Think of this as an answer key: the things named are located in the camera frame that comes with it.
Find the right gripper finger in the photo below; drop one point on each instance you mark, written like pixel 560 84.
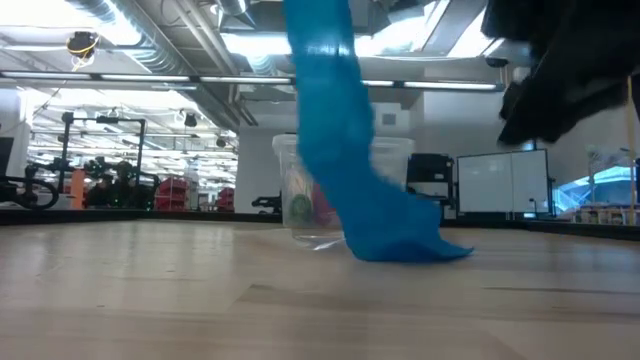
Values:
pixel 560 115

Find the blue elastic bandage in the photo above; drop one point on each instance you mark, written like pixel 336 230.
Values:
pixel 340 150

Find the dark green round roll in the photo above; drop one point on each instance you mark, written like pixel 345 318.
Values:
pixel 301 210

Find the white whiteboard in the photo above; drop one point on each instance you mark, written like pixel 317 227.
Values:
pixel 500 180

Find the black shelf cart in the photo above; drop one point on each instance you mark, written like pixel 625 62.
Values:
pixel 430 172

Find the red bottle-shaped item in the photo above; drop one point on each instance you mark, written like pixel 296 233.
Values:
pixel 320 205

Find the clear plastic storage box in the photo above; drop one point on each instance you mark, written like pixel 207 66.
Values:
pixel 287 170

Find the red storage shelf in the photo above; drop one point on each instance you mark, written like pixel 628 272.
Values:
pixel 172 195
pixel 226 199

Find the black hanging spotlight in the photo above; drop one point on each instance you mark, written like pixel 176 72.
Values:
pixel 190 120

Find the long ceiling light bar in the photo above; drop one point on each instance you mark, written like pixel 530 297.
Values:
pixel 150 78

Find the black background robot stand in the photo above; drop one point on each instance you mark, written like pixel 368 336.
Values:
pixel 120 185

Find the black yellow ceiling reel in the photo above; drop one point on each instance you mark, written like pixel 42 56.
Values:
pixel 82 44

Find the black monitor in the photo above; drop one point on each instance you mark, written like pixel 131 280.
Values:
pixel 6 155

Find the black ceiling dome camera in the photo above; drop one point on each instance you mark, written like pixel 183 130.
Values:
pixel 497 63

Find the orange upright post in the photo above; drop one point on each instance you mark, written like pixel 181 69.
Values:
pixel 77 187

